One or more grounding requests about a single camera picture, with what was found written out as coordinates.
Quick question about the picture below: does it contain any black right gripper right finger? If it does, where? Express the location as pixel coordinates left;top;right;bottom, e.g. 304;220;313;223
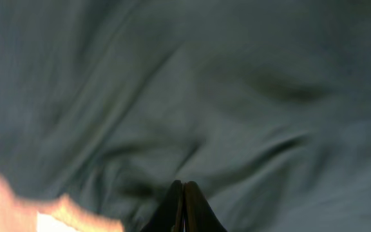
184;182;227;232

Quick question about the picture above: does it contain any black t-shirt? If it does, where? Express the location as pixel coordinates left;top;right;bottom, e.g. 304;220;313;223
0;0;371;231

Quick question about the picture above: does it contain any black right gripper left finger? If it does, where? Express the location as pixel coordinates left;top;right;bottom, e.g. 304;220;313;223
140;180;183;232

